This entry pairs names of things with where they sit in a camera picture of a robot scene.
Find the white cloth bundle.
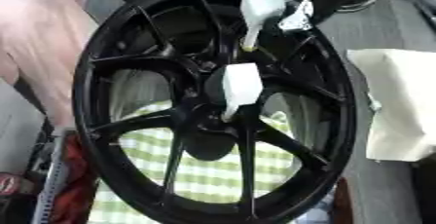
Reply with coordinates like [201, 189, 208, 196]
[345, 48, 436, 163]

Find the black spoked wheel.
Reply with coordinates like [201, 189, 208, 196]
[71, 0, 360, 224]

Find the silver perforated metal rail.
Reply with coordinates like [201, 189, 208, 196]
[28, 130, 72, 224]

